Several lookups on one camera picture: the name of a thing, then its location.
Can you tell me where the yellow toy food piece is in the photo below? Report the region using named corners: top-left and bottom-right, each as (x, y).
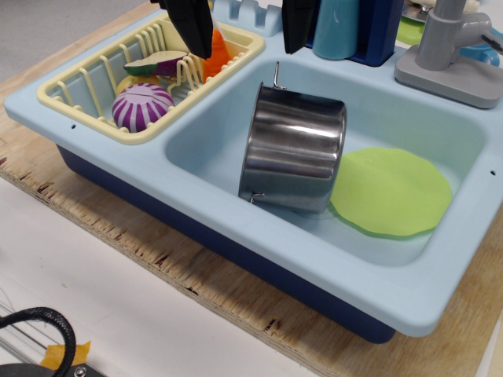
top-left (115, 75), bottom-right (161, 96)

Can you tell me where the green plate behind faucet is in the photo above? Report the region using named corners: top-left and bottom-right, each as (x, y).
top-left (396, 16), bottom-right (425, 46)

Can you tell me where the grey toy faucet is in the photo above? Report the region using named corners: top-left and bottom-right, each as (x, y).
top-left (394, 1), bottom-right (502, 109)

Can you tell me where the light blue toy sink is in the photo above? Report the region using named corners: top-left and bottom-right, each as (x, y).
top-left (4, 1), bottom-right (502, 343)

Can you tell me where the black braided cable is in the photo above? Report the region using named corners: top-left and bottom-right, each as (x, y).
top-left (0, 306), bottom-right (77, 373)

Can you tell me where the yellow tape piece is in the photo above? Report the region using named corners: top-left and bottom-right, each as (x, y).
top-left (40, 341), bottom-right (92, 371)

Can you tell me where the purple striped toy vegetable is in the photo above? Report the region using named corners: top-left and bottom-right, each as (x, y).
top-left (112, 83), bottom-right (174, 134)

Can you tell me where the green plastic plate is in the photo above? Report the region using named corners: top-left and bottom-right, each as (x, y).
top-left (330, 147), bottom-right (452, 237)

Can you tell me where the wooden plywood board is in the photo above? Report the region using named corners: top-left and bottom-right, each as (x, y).
top-left (0, 2), bottom-right (503, 377)

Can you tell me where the orange toy carrot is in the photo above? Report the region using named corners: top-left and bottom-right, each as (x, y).
top-left (203, 28), bottom-right (231, 83)

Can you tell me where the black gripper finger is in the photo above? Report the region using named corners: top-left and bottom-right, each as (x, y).
top-left (282, 0), bottom-right (319, 54)
top-left (160, 0), bottom-right (213, 59)

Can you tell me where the teal plastic cup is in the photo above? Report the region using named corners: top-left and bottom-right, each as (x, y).
top-left (312, 0), bottom-right (370, 60)

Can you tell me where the stainless steel pot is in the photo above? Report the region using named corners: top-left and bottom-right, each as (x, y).
top-left (238, 82), bottom-right (347, 213)

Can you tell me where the toy eggplant slice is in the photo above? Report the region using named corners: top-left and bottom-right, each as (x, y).
top-left (123, 50), bottom-right (188, 76)

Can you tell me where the cream dish drying rack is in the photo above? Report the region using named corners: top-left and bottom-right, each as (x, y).
top-left (37, 16), bottom-right (266, 145)

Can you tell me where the dark blue cup holder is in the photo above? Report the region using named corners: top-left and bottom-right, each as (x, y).
top-left (314, 0), bottom-right (403, 67)

